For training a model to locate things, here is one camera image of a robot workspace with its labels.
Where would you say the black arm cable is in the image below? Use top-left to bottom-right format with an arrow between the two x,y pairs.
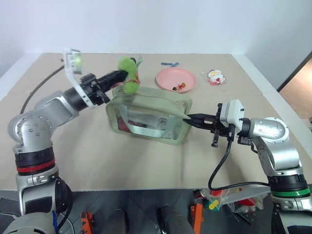
208,136 -> 271,192
20,67 -> 66,115

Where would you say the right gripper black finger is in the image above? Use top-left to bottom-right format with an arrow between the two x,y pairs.
184,119 -> 217,130
184,113 -> 217,122

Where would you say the pink round plate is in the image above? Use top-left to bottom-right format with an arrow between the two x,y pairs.
155,68 -> 197,94

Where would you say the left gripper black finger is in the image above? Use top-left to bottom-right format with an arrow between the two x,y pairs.
101,76 -> 128,91
98,70 -> 129,85

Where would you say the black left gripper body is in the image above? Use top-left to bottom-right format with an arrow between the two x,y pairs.
79,73 -> 111,106

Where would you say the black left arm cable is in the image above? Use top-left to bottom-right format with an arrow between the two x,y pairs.
20,67 -> 66,115

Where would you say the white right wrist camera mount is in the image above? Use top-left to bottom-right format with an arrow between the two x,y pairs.
219,99 -> 245,129

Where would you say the brown wooden panel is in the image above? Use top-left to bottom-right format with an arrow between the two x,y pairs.
277,50 -> 312,120

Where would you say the clear bag of toys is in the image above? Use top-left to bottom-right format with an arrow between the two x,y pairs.
200,187 -> 266,213

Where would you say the grey flat board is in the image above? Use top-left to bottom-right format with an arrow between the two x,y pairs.
223,187 -> 272,203

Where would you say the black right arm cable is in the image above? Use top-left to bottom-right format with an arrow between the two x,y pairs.
208,136 -> 271,192

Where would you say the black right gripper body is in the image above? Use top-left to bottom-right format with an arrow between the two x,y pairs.
209,103 -> 236,148

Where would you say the green transparent zip pouch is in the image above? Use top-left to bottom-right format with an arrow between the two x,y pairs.
105,85 -> 193,147

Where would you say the green plush keychain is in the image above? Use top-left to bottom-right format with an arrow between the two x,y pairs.
116,56 -> 144,95

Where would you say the clear wrapped red-white toy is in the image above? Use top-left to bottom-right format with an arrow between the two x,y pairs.
206,69 -> 227,86

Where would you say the orange bracket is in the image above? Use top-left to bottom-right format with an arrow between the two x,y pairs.
80,211 -> 95,234
190,202 -> 204,232

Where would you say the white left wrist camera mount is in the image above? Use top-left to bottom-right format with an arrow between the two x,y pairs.
62,48 -> 102,110

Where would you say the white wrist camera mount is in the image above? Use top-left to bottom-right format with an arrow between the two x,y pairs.
62,48 -> 102,110
219,99 -> 245,129

